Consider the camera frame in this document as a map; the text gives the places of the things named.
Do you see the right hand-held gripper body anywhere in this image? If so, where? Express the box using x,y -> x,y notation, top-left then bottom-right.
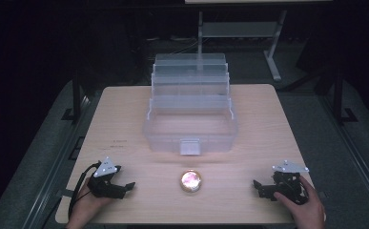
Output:
258,159 -> 310,205

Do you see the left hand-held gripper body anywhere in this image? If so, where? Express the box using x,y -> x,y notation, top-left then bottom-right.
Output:
87,156 -> 126,200

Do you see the clear plastic tiered storage box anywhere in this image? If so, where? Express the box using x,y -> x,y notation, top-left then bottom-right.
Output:
142,52 -> 239,156

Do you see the person's right hand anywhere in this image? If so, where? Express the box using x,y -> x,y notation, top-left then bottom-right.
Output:
273,175 -> 327,229

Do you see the person's left hand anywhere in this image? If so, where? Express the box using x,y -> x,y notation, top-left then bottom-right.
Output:
65,181 -> 113,229

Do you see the white metal stand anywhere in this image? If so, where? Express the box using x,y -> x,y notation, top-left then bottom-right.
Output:
196,9 -> 288,82

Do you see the black cable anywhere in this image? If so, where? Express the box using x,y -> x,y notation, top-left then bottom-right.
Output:
67,161 -> 103,220

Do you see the black metal frame post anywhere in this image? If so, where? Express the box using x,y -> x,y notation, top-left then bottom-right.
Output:
331,68 -> 359,125
61,71 -> 86,123

